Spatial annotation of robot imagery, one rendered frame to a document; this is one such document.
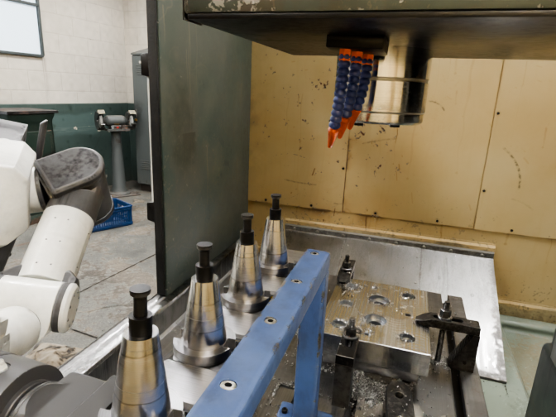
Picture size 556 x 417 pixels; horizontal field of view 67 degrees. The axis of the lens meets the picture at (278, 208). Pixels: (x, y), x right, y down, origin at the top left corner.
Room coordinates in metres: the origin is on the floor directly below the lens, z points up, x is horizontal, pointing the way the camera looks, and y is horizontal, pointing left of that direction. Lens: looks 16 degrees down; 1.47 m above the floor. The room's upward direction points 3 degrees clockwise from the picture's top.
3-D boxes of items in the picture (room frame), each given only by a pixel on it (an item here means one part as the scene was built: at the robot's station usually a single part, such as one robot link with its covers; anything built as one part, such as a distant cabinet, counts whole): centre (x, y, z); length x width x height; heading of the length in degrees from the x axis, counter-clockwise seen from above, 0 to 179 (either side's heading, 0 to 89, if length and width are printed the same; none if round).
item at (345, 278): (1.07, -0.20, 0.97); 0.13 x 0.03 x 0.15; 163
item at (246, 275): (0.48, 0.04, 1.26); 0.04 x 0.04 x 0.07
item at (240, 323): (0.42, 0.05, 1.21); 0.07 x 0.05 x 0.01; 73
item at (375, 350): (0.88, -0.24, 0.97); 0.29 x 0.23 x 0.05; 163
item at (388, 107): (0.77, -0.17, 1.49); 0.16 x 0.16 x 0.12
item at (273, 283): (0.53, 0.02, 1.21); 0.07 x 0.05 x 0.01; 73
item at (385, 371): (0.78, -0.21, 0.92); 0.20 x 0.03 x 0.04; 73
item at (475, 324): (0.81, -0.38, 0.97); 0.13 x 0.03 x 0.15; 73
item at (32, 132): (4.41, 2.75, 0.59); 0.57 x 0.52 x 1.17; 157
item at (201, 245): (0.37, 0.07, 1.31); 0.02 x 0.02 x 0.03
